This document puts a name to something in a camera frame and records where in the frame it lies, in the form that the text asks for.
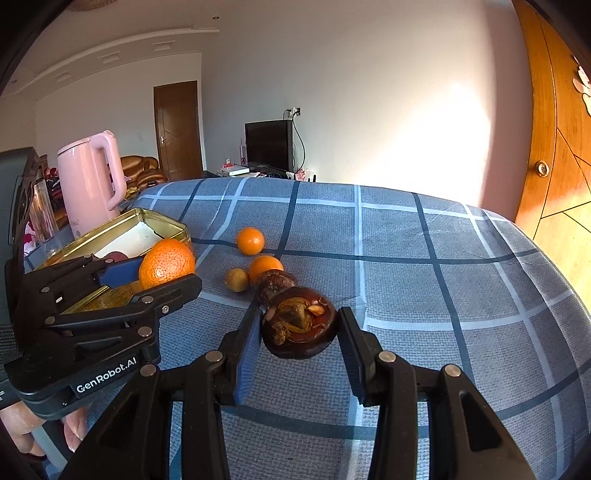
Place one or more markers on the flat white box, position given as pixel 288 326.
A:
pixel 235 170

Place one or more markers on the purple passion fruit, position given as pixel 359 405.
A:
pixel 116 256

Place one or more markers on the white paper door decoration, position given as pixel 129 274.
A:
pixel 584 87

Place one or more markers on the orange wooden door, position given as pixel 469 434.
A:
pixel 554 194

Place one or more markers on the dark whole mangosteen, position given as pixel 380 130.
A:
pixel 274 284

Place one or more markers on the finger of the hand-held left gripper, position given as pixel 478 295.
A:
pixel 120 272
pixel 175 293

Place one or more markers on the brass door knob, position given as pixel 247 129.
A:
pixel 541 168

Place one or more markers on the brown leather sofa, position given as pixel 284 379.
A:
pixel 143 173

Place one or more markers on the pink patterned packet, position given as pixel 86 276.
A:
pixel 304 175

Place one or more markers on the black television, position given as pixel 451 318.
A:
pixel 268 145

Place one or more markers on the person's left hand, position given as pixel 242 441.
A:
pixel 23 429

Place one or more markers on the dark brown door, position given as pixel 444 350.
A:
pixel 178 129

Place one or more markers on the white wall socket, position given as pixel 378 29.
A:
pixel 294 111

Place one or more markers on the blue plaid tablecloth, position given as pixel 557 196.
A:
pixel 415 277

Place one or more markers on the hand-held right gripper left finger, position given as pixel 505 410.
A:
pixel 247 364

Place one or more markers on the mandarin orange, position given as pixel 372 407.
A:
pixel 263 267
pixel 166 265
pixel 250 241

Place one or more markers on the gold metal tin box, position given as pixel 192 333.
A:
pixel 115 230

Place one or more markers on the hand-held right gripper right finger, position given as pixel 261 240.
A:
pixel 358 369

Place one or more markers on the small tan longan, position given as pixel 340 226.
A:
pixel 237 279

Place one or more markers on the pink electric kettle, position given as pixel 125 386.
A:
pixel 83 184

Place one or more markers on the cracked dark mangosteen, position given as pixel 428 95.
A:
pixel 295 344

